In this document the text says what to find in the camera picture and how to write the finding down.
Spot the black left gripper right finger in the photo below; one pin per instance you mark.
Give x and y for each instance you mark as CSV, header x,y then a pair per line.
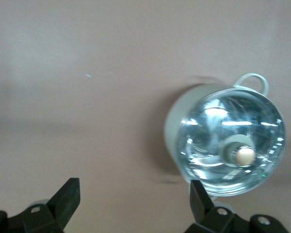
x,y
198,199

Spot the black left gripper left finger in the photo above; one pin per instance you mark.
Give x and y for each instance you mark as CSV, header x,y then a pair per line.
x,y
63,201

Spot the glass pot lid with knob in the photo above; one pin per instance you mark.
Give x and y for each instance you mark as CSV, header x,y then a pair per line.
x,y
232,136

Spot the pale grey steel cooking pot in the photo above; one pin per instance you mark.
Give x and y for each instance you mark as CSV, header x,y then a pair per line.
x,y
184,106

